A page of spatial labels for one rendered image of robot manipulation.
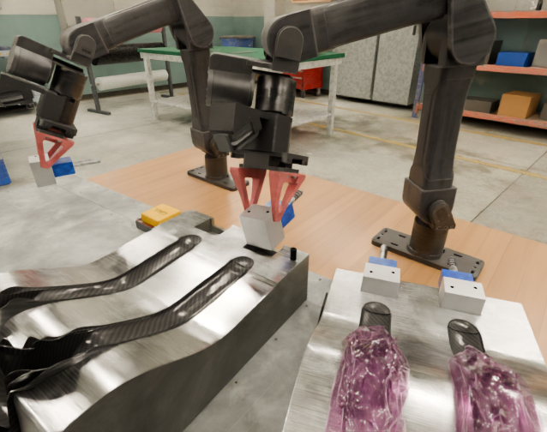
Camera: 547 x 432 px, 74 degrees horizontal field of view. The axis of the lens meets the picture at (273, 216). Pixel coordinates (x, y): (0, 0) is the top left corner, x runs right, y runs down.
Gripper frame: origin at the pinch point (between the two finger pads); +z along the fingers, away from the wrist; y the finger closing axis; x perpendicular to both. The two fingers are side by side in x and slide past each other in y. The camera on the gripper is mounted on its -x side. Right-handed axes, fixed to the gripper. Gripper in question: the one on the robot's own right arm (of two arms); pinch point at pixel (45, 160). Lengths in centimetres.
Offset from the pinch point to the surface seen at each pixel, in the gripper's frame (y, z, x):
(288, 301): 53, -3, 27
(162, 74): -557, -49, 199
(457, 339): 72, -10, 38
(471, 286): 69, -16, 42
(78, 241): 11.2, 12.0, 8.3
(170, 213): 16.4, 0.0, 22.5
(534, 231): 10, -39, 268
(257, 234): 47, -10, 22
